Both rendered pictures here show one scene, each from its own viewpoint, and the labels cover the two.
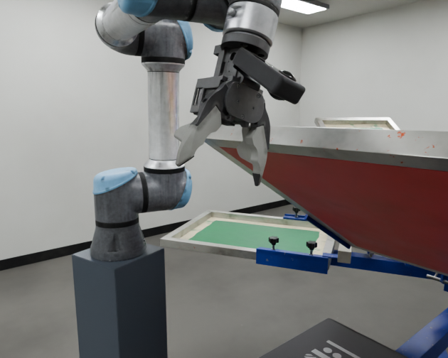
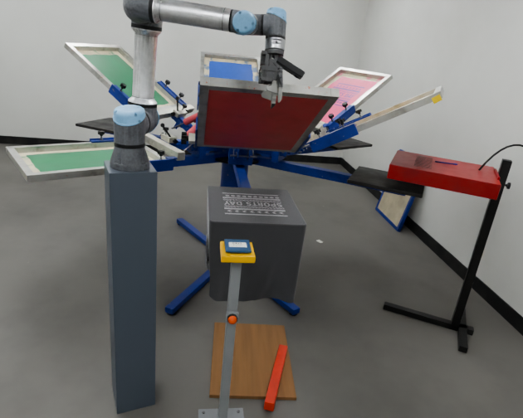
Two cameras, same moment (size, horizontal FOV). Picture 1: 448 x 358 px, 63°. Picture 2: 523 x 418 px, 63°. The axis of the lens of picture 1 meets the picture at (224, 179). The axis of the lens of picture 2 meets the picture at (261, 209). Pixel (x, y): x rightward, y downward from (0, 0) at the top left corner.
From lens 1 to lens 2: 1.49 m
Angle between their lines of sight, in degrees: 59
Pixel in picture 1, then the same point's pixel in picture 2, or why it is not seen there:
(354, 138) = (294, 88)
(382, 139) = (304, 89)
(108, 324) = (147, 211)
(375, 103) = (35, 13)
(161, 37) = not seen: hidden behind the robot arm
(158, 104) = (151, 60)
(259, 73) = (294, 69)
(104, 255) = (139, 167)
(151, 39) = not seen: hidden behind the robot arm
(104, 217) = (136, 141)
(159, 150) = (149, 91)
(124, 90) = not seen: outside the picture
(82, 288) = (121, 195)
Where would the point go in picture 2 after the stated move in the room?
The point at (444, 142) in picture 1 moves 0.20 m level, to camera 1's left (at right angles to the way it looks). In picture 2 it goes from (321, 90) to (300, 93)
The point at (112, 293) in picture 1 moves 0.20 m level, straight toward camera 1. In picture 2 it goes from (153, 188) to (201, 197)
